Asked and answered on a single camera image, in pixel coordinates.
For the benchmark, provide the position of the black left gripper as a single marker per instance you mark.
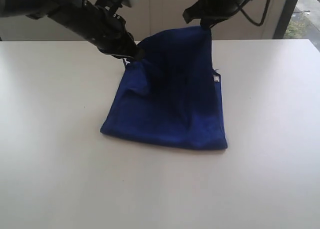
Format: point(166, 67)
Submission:
point(107, 33)

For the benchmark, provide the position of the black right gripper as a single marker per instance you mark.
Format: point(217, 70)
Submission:
point(212, 12)

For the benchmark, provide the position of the blue microfiber cloth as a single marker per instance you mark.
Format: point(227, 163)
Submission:
point(173, 96)

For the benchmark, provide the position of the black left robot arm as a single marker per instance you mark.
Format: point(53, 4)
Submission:
point(60, 11)

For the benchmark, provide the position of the dark window frame post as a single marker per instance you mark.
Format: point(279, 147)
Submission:
point(284, 19)

